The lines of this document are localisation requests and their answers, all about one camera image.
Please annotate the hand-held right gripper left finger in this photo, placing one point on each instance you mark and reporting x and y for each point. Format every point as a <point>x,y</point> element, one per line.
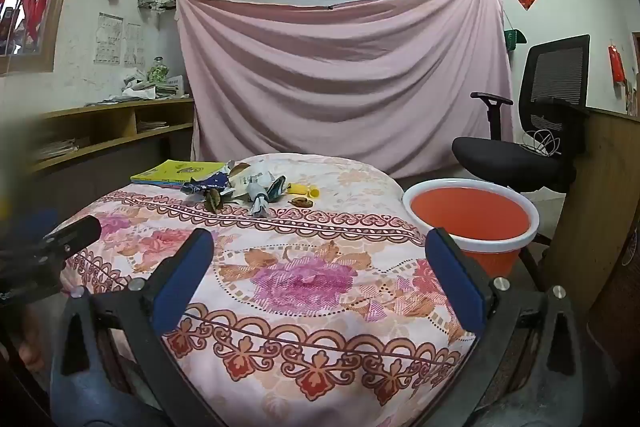
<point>182,282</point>

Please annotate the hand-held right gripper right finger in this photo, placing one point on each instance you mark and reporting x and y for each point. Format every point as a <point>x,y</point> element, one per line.
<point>457,279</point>

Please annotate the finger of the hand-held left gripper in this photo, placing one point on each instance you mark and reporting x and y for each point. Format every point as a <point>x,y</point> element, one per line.
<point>37,221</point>
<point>75,233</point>

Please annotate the orange basin with white rim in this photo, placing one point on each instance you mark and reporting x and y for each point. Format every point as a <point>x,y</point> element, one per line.
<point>467,219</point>

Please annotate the brown dried leaf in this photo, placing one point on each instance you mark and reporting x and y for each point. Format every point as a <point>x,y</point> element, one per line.
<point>213,199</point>

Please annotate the blue wrapper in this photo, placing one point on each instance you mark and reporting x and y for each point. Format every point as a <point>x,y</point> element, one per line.
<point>205,184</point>

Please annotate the white toothpaste tube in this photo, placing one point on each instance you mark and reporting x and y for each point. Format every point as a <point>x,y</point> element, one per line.
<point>259,206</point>

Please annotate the white torn snack package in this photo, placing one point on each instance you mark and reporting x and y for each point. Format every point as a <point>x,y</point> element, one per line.
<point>245,182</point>

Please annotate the dark teal wrapper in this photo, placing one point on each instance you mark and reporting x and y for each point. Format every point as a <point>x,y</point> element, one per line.
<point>276,188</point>

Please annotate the brown peel piece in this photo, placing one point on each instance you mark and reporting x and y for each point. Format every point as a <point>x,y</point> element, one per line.
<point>301,202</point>

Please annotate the yellow plastic cap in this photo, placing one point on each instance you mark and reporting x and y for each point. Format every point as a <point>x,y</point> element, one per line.
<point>305,191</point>

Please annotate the person's left hand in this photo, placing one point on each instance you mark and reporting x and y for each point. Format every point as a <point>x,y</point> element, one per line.
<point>34,342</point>

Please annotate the stack of papers in shelf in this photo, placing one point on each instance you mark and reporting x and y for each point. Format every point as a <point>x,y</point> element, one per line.
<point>55,149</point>

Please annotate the wooden shelf unit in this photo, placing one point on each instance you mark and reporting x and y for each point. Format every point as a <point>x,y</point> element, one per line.
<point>110,142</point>

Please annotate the yellow book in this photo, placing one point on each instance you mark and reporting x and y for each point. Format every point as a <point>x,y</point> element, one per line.
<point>177,171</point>

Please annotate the floral printed blanket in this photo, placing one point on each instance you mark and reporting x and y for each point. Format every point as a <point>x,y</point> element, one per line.
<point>310,287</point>

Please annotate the black office chair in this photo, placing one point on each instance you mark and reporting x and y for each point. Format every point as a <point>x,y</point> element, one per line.
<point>505,157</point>

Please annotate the folded newspapers in shelf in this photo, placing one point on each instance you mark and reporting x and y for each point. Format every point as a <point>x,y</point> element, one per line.
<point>152,125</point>

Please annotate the pile of papers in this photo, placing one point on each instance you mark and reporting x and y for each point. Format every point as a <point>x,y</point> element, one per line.
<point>150,91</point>

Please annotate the wooden desk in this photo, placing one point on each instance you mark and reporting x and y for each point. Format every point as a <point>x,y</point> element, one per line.
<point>600,187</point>

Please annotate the green candy jar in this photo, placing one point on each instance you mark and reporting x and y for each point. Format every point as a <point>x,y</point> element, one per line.
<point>158,72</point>

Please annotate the pink hanging sheet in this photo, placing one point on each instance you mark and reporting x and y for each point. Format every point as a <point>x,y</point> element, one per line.
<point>340,82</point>

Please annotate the green hanging pouch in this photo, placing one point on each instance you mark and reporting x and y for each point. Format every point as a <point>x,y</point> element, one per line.
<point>515,38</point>

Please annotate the red hanging charm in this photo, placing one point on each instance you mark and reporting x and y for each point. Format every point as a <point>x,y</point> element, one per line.
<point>617,63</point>

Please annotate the large wall calendar sheet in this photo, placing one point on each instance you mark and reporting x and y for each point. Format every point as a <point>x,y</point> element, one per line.
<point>109,39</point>

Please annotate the small wall calendar sheet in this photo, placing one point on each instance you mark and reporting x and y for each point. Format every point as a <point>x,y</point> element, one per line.
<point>134,46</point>

